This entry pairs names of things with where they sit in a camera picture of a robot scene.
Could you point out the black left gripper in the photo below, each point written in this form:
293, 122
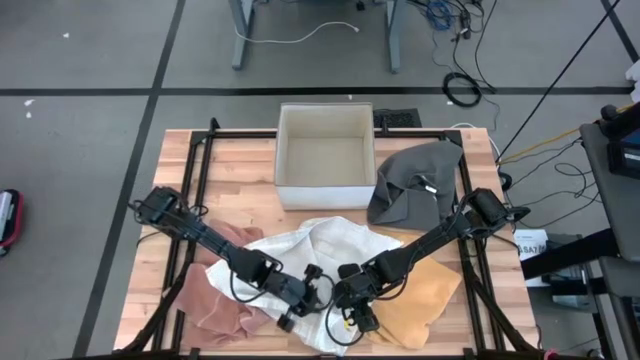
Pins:
287, 292

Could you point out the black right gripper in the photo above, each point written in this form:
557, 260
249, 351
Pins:
360, 292

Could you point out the mustard yellow towel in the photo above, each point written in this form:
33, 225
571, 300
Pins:
425, 300

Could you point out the white beige plaid towel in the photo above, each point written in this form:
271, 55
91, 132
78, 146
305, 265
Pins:
340, 240

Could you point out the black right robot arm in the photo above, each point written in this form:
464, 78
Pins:
430, 235

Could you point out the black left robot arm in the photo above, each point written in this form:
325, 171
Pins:
210, 240

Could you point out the terracotta pink towel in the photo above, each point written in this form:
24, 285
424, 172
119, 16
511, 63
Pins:
210, 310

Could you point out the dark grey towel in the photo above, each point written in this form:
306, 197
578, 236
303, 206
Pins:
400, 210

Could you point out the beige fabric storage box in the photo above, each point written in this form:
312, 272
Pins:
325, 197

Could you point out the white printed paper sheet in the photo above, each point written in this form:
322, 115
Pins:
530, 245

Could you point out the black perforated mat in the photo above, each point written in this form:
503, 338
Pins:
400, 119

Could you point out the blue plastic bin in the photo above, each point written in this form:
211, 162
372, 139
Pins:
570, 302

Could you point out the black equipment cart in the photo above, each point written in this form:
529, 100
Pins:
605, 200

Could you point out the grey desk leg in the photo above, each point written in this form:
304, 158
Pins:
241, 35
395, 35

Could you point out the red black case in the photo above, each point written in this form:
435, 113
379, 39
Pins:
17, 225

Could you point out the black device with blue screen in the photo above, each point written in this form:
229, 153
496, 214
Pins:
620, 150

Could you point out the thin black pole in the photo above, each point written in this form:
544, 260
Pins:
559, 80

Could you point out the white crumpled object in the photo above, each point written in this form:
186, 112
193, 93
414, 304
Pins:
635, 80

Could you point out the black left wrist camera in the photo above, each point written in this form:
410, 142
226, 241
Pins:
313, 272

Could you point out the black aluminium table frame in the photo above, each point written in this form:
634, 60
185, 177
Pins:
415, 134

